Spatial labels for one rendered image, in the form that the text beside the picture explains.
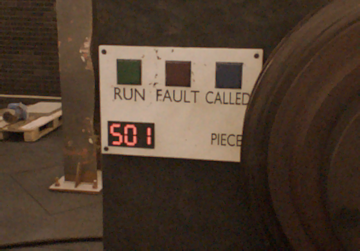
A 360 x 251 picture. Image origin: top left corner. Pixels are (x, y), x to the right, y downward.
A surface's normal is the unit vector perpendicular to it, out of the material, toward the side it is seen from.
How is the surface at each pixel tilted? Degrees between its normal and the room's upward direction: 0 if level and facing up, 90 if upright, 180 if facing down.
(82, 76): 90
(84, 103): 88
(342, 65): 52
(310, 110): 69
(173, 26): 90
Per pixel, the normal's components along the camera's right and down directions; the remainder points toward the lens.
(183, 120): -0.16, 0.21
